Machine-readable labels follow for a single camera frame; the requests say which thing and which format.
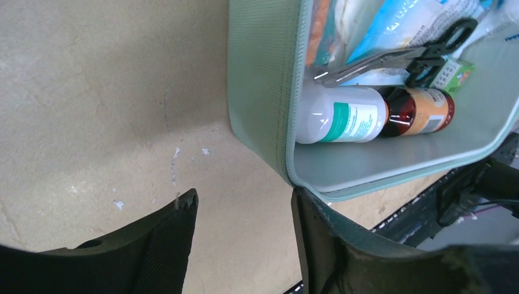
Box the brown medicine bottle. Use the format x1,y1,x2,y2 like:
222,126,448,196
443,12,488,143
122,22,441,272
379,86,455,138

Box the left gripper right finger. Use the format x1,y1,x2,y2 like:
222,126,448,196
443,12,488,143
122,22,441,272
291,188,518,293

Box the mint green case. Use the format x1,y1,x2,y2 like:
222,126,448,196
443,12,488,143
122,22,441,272
228,1,518,202

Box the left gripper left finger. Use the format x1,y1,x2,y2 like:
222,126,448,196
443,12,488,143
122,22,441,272
1,189,199,293

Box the green pill pack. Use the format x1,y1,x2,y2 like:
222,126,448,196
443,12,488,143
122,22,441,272
429,59,476,97

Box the black handled scissors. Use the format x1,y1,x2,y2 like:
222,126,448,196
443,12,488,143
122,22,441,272
313,17,478,88

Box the blue gauze packet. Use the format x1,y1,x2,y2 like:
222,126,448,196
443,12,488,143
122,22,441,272
346,0,492,64

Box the small white bottle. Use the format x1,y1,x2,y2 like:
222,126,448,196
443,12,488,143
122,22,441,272
295,81,389,144

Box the white gauze bag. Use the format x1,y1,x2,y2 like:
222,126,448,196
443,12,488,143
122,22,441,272
335,0,384,61

